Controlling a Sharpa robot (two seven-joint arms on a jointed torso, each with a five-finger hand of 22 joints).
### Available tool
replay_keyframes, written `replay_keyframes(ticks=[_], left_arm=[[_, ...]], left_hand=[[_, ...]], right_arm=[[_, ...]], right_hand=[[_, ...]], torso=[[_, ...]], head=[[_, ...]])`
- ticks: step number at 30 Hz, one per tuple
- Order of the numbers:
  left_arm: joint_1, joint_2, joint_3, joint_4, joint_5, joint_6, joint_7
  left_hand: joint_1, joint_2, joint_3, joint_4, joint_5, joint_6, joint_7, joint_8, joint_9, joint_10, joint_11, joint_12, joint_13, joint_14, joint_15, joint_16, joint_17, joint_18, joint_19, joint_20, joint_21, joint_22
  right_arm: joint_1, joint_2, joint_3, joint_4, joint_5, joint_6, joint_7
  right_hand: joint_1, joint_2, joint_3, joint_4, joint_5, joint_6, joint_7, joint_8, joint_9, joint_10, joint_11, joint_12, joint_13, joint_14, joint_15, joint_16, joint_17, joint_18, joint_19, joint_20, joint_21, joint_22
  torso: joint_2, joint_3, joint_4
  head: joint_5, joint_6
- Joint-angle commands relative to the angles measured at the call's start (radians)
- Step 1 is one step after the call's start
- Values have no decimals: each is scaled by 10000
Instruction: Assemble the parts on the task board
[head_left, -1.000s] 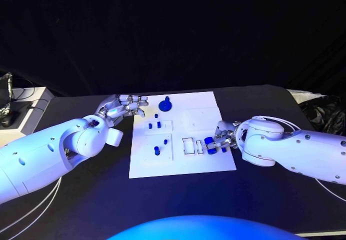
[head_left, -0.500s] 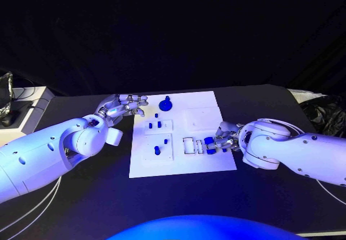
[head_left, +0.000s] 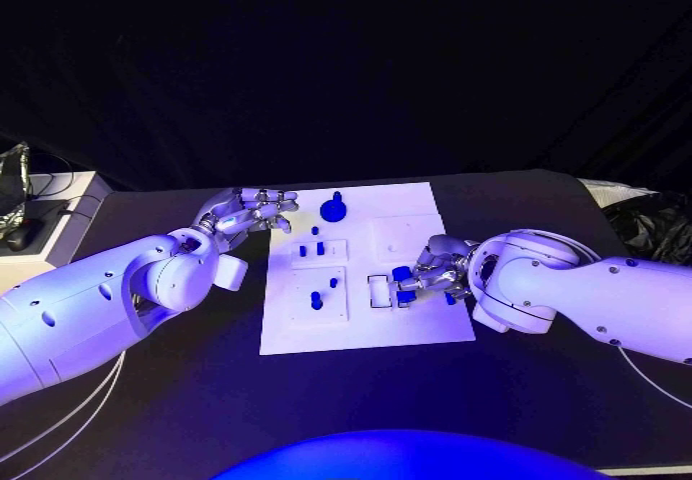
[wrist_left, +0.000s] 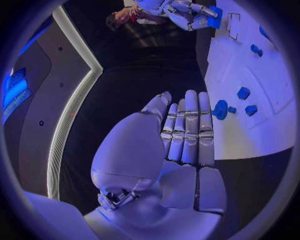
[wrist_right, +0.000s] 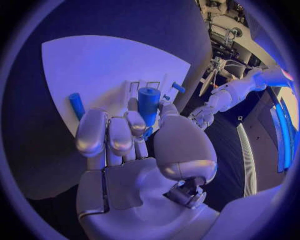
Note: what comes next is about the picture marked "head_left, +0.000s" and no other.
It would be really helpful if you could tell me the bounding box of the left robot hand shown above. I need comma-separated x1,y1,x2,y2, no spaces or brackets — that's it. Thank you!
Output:
189,187,301,253

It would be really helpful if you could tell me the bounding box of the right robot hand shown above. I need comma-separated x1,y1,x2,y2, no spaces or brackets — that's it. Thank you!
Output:
395,234,480,301

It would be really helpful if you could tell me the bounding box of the white task board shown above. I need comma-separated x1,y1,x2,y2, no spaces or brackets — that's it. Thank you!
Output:
258,181,477,356

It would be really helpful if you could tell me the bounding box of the blue gear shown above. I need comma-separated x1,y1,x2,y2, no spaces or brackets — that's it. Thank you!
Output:
318,190,349,223

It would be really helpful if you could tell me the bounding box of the white desk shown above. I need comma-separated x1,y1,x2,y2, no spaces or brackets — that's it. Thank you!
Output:
0,171,112,294

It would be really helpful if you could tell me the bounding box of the black plastic bag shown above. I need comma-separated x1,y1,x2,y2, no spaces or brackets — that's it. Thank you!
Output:
600,190,692,267

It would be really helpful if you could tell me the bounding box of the black computer mouse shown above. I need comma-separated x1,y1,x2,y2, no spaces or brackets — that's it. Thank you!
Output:
4,220,46,252

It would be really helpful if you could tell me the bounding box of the silver foil bag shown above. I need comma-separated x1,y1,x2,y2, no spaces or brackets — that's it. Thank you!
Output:
0,141,32,241

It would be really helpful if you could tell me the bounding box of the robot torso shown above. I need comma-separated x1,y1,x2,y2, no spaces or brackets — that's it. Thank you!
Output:
207,429,615,480

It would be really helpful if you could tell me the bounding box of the white cable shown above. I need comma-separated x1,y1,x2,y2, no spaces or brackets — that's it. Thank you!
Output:
617,346,692,411
10,350,128,480
0,352,124,457

